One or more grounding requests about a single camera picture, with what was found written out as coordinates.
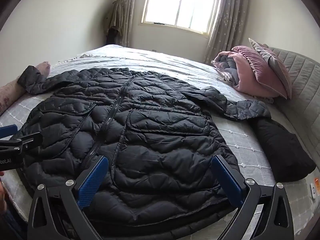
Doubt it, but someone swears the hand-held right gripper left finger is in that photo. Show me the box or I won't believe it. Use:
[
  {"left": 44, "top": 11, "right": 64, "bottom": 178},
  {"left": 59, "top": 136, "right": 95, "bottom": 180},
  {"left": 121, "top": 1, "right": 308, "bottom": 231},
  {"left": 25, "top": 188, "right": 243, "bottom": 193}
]
[{"left": 27, "top": 155, "right": 109, "bottom": 240}]

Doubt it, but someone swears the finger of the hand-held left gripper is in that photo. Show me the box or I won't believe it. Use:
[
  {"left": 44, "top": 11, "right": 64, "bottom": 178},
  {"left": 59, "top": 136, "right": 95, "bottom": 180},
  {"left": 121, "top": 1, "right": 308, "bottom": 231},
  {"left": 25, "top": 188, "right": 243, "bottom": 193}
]
[
  {"left": 0, "top": 124, "right": 17, "bottom": 139},
  {"left": 9, "top": 132, "right": 42, "bottom": 153}
]

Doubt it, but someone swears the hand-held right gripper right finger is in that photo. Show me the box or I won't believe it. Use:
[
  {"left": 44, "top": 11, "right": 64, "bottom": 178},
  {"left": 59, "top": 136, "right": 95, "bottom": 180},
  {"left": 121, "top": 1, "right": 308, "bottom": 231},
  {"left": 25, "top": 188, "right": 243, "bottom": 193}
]
[{"left": 211, "top": 154, "right": 295, "bottom": 240}]

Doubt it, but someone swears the black quilted puffer jacket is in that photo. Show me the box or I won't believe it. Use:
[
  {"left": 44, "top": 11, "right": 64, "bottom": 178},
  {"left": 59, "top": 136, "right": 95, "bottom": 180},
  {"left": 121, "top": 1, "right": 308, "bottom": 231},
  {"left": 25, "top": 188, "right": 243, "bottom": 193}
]
[{"left": 17, "top": 65, "right": 272, "bottom": 240}]

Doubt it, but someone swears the pink floral bolster pillow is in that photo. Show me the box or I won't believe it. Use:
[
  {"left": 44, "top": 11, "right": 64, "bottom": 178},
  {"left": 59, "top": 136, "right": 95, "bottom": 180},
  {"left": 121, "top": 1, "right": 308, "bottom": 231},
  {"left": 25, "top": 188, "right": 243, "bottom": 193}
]
[{"left": 0, "top": 61, "right": 52, "bottom": 115}]

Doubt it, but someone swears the black pillow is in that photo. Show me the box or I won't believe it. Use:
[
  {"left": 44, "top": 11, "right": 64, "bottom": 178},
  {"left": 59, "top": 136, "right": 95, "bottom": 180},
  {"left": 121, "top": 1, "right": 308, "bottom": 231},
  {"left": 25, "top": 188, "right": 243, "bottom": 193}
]
[{"left": 247, "top": 117, "right": 317, "bottom": 182}]

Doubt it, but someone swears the white device with orange label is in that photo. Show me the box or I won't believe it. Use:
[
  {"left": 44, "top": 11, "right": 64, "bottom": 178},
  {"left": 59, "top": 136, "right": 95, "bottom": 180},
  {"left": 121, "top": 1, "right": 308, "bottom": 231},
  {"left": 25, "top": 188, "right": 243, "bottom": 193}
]
[{"left": 309, "top": 177, "right": 320, "bottom": 198}]

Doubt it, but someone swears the folded pink and grey quilt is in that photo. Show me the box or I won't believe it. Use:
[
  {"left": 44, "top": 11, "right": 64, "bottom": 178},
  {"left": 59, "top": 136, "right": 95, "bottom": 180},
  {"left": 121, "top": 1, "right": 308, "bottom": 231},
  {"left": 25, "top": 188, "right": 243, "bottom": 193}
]
[{"left": 211, "top": 51, "right": 277, "bottom": 98}]

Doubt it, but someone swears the pink velvet pillow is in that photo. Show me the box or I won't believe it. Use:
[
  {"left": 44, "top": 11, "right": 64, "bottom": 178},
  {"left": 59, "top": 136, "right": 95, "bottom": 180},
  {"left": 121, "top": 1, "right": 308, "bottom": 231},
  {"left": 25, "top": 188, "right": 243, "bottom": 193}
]
[{"left": 231, "top": 45, "right": 288, "bottom": 98}]

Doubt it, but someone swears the grey quilted headboard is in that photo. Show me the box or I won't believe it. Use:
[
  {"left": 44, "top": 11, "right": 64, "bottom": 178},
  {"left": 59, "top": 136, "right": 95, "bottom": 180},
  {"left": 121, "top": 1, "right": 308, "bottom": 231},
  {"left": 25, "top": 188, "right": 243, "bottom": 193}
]
[{"left": 265, "top": 46, "right": 320, "bottom": 178}]

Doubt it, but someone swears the bed with grey checked bedspread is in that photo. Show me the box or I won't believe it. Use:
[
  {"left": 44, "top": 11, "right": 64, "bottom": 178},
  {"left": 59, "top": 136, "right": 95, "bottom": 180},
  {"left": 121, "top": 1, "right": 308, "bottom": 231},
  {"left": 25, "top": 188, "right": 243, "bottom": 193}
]
[{"left": 0, "top": 44, "right": 318, "bottom": 240}]

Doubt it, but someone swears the grey velvet pillow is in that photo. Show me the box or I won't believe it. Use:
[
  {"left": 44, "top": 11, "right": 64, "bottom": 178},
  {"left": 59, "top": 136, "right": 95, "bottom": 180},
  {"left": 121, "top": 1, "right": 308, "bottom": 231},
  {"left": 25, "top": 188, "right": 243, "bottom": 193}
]
[{"left": 248, "top": 38, "right": 292, "bottom": 99}]

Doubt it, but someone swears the hanging brown coat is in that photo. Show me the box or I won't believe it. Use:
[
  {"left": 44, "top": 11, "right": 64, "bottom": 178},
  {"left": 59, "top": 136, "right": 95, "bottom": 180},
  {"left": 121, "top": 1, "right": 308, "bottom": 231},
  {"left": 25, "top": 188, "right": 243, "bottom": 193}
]
[{"left": 106, "top": 0, "right": 125, "bottom": 45}]

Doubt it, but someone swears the grey dotted curtain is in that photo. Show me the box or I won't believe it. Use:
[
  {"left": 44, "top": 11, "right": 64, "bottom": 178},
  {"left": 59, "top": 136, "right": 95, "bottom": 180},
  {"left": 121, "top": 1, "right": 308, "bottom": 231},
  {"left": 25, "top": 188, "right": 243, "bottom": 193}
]
[
  {"left": 120, "top": 0, "right": 153, "bottom": 48},
  {"left": 204, "top": 0, "right": 252, "bottom": 64}
]

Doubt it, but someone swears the window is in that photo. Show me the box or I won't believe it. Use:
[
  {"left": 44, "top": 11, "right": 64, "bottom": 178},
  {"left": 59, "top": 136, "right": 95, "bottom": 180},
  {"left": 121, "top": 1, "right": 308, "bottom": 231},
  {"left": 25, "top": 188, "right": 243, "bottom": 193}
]
[{"left": 140, "top": 0, "right": 223, "bottom": 34}]

